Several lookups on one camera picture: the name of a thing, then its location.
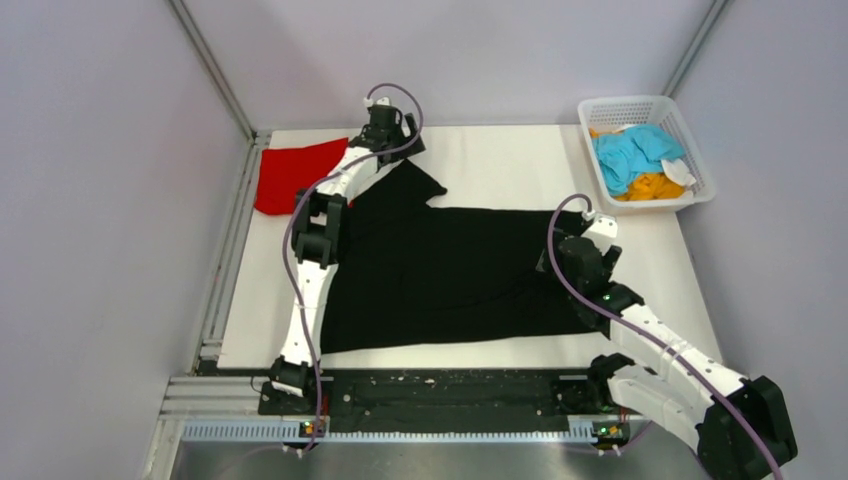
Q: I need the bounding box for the blue t shirt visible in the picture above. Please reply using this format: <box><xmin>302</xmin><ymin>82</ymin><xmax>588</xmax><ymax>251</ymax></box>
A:
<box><xmin>590</xmin><ymin>124</ymin><xmax>686</xmax><ymax>197</ymax></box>

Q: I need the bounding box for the aluminium corner rail left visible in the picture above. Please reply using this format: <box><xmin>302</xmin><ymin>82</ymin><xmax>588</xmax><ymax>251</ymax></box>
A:
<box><xmin>165</xmin><ymin>0</ymin><xmax>257</xmax><ymax>140</ymax></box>

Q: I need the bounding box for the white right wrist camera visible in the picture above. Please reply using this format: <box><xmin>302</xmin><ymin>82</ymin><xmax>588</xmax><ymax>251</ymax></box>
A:
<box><xmin>581</xmin><ymin>210</ymin><xmax>619</xmax><ymax>255</ymax></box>

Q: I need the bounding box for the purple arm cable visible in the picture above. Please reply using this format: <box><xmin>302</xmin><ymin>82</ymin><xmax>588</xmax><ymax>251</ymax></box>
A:
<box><xmin>547</xmin><ymin>193</ymin><xmax>786</xmax><ymax>480</ymax></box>
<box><xmin>281</xmin><ymin>82</ymin><xmax>425</xmax><ymax>458</ymax></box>

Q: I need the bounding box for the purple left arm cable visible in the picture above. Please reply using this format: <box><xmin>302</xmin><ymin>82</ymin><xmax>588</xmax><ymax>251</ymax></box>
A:
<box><xmin>281</xmin><ymin>82</ymin><xmax>425</xmax><ymax>458</ymax></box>

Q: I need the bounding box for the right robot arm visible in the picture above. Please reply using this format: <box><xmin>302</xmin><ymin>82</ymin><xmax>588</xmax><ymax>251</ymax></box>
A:
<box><xmin>538</xmin><ymin>229</ymin><xmax>799</xmax><ymax>479</ymax></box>

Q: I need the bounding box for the white plastic laundry basket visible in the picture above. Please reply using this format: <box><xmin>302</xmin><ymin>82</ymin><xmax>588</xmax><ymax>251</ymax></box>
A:
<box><xmin>578</xmin><ymin>95</ymin><xmax>715</xmax><ymax>216</ymax></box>

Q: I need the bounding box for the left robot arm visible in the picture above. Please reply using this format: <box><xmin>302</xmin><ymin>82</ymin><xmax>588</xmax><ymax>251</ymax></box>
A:
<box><xmin>270</xmin><ymin>97</ymin><xmax>425</xmax><ymax>414</ymax></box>

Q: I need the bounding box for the orange t shirt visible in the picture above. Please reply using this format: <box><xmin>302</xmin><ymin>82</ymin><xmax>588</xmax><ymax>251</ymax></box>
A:
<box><xmin>589</xmin><ymin>129</ymin><xmax>686</xmax><ymax>201</ymax></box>

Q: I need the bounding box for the aluminium front rail frame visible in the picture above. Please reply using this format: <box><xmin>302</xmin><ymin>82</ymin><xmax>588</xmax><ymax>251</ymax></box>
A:
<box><xmin>142</xmin><ymin>370</ymin><xmax>757</xmax><ymax>480</ymax></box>

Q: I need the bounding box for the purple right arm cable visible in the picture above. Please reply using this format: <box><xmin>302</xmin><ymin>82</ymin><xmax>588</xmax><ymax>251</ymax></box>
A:
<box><xmin>547</xmin><ymin>193</ymin><xmax>786</xmax><ymax>480</ymax></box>

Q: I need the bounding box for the aluminium corner rail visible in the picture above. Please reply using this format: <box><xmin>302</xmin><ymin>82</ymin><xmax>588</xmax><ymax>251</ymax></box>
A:
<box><xmin>662</xmin><ymin>0</ymin><xmax>734</xmax><ymax>97</ymax></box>
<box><xmin>165</xmin><ymin>0</ymin><xmax>257</xmax><ymax>140</ymax></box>

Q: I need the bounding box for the black t shirt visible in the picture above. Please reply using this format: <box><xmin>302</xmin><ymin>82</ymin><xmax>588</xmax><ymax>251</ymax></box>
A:
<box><xmin>320</xmin><ymin>161</ymin><xmax>586</xmax><ymax>354</ymax></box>

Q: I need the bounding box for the aluminium corner rail right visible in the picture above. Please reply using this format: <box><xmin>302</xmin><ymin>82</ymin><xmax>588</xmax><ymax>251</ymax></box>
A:
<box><xmin>662</xmin><ymin>0</ymin><xmax>734</xmax><ymax>97</ymax></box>

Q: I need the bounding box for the white garment in basket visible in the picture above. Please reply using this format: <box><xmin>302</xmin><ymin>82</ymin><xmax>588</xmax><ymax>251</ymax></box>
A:
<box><xmin>661</xmin><ymin>159</ymin><xmax>697</xmax><ymax>189</ymax></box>

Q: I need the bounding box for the folded red t shirt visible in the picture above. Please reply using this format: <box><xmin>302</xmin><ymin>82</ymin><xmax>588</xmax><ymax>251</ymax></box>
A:
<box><xmin>254</xmin><ymin>138</ymin><xmax>348</xmax><ymax>216</ymax></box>

